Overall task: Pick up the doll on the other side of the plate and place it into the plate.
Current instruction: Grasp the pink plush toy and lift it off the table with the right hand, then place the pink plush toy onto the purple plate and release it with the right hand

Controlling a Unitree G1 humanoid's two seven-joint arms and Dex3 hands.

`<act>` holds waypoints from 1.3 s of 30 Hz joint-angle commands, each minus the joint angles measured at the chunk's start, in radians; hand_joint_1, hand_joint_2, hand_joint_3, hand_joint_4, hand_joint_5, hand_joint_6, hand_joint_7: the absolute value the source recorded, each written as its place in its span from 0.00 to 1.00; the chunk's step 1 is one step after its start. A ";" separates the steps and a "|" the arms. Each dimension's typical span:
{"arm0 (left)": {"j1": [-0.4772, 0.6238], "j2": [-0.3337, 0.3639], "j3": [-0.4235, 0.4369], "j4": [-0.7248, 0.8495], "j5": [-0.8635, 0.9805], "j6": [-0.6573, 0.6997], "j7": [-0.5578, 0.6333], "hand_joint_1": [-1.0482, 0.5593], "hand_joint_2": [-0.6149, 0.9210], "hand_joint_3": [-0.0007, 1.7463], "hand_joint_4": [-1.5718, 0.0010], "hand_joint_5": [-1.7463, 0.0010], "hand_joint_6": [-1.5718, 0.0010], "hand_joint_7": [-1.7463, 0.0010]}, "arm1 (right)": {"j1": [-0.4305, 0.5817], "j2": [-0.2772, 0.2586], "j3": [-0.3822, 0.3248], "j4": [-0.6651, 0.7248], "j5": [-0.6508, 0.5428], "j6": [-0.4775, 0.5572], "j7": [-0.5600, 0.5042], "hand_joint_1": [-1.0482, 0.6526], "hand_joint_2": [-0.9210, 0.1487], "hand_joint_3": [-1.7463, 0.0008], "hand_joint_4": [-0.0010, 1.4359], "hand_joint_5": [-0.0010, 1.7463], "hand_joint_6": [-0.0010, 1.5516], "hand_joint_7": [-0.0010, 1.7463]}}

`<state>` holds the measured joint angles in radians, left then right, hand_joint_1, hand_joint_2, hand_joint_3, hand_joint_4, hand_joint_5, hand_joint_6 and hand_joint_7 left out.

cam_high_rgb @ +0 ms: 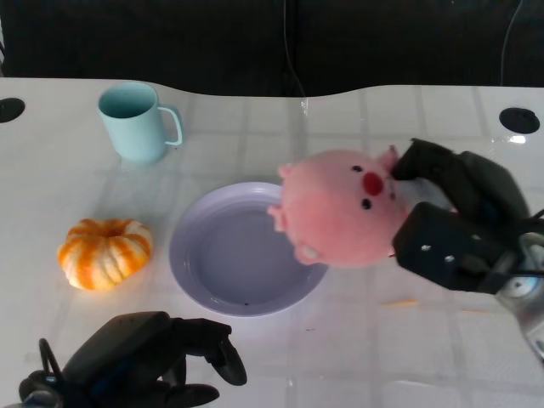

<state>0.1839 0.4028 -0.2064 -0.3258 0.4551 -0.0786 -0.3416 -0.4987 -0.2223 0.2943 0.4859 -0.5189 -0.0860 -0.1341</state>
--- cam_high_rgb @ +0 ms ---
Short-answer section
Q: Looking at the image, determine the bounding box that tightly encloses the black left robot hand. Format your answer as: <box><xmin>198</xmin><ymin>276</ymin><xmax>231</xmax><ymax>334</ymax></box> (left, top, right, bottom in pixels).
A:
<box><xmin>18</xmin><ymin>310</ymin><xmax>248</xmax><ymax>408</ymax></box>

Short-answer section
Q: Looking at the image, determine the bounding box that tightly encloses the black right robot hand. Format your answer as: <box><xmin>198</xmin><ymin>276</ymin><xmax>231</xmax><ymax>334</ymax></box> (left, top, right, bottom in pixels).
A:
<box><xmin>390</xmin><ymin>137</ymin><xmax>536</xmax><ymax>294</ymax></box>

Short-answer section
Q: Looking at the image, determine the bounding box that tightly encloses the pink plush beaver doll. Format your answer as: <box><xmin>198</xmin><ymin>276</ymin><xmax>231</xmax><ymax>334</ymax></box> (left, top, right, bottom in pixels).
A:
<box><xmin>266</xmin><ymin>144</ymin><xmax>416</xmax><ymax>268</ymax></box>

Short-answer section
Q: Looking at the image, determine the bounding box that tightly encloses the lavender round plate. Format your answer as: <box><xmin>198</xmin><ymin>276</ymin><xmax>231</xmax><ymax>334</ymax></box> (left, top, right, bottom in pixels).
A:
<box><xmin>168</xmin><ymin>182</ymin><xmax>331</xmax><ymax>317</ymax></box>

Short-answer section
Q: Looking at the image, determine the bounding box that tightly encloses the orange white striped pumpkin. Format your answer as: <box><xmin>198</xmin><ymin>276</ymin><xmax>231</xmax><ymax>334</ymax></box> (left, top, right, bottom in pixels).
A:
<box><xmin>57</xmin><ymin>218</ymin><xmax>153</xmax><ymax>292</ymax></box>

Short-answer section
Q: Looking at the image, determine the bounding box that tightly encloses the light blue plastic mug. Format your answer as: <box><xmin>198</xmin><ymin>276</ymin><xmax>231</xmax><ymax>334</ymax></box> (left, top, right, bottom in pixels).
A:
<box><xmin>97</xmin><ymin>82</ymin><xmax>184</xmax><ymax>166</ymax></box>

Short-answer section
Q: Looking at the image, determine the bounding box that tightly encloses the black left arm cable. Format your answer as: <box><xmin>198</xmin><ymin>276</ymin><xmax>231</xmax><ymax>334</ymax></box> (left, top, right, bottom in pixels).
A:
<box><xmin>37</xmin><ymin>337</ymin><xmax>65</xmax><ymax>383</ymax></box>

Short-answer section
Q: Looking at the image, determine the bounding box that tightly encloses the black round cable grommet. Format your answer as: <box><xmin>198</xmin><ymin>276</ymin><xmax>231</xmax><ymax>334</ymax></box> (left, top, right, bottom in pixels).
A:
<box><xmin>0</xmin><ymin>97</ymin><xmax>26</xmax><ymax>124</ymax></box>
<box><xmin>499</xmin><ymin>107</ymin><xmax>541</xmax><ymax>135</ymax></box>

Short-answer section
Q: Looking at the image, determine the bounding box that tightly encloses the thin grey hanging cable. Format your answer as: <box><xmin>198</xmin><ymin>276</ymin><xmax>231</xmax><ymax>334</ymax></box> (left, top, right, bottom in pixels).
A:
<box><xmin>283</xmin><ymin>0</ymin><xmax>307</xmax><ymax>98</ymax></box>
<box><xmin>500</xmin><ymin>0</ymin><xmax>528</xmax><ymax>86</ymax></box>

